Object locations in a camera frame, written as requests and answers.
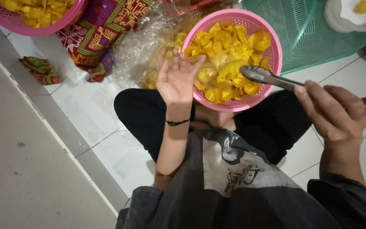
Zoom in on heap of yellow chips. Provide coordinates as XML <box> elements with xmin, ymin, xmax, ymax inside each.
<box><xmin>184</xmin><ymin>21</ymin><xmax>272</xmax><ymax>104</ymax></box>
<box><xmin>0</xmin><ymin>0</ymin><xmax>76</xmax><ymax>29</ymax></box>

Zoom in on red patterned cloth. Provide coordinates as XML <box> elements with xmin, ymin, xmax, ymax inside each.
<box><xmin>18</xmin><ymin>0</ymin><xmax>154</xmax><ymax>86</ymax></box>

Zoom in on black cord bracelet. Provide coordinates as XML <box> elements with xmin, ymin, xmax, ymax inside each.
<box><xmin>165</xmin><ymin>102</ymin><xmax>196</xmax><ymax>127</ymax></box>

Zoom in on green plastic basket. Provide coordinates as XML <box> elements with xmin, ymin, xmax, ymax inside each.
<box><xmin>241</xmin><ymin>0</ymin><xmax>366</xmax><ymax>75</ymax></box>

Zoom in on person's black trousers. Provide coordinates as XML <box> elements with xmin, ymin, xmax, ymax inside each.
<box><xmin>113</xmin><ymin>88</ymin><xmax>312</xmax><ymax>165</ymax></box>

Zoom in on person's bare foot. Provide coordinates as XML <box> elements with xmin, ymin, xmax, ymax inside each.
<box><xmin>191</xmin><ymin>104</ymin><xmax>237</xmax><ymax>132</ymax></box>

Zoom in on pink plastic basket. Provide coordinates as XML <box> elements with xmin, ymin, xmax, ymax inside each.
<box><xmin>182</xmin><ymin>8</ymin><xmax>283</xmax><ymax>113</ymax></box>
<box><xmin>0</xmin><ymin>0</ymin><xmax>87</xmax><ymax>37</ymax></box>

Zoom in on person's grey printed shirt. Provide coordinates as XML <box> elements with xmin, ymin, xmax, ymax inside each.
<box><xmin>115</xmin><ymin>128</ymin><xmax>366</xmax><ymax>229</ymax></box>

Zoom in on clear plastic sheet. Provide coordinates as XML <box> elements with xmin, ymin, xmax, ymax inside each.
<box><xmin>32</xmin><ymin>34</ymin><xmax>90</xmax><ymax>87</ymax></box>

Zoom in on white container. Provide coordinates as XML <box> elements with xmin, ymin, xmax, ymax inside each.
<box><xmin>324</xmin><ymin>0</ymin><xmax>366</xmax><ymax>33</ymax></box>

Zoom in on metal tongs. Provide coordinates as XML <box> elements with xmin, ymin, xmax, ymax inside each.
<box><xmin>240</xmin><ymin>65</ymin><xmax>306</xmax><ymax>92</ymax></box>

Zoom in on person's right hand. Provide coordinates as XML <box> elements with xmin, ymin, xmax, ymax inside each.
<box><xmin>294</xmin><ymin>80</ymin><xmax>366</xmax><ymax>142</ymax></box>

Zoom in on person's left hand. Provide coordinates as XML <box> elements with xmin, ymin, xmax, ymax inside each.
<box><xmin>156</xmin><ymin>50</ymin><xmax>207</xmax><ymax>107</ymax></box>

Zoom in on clear plastic bag of chips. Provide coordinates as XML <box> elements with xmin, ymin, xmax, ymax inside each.
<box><xmin>111</xmin><ymin>3</ymin><xmax>203</xmax><ymax>90</ymax></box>

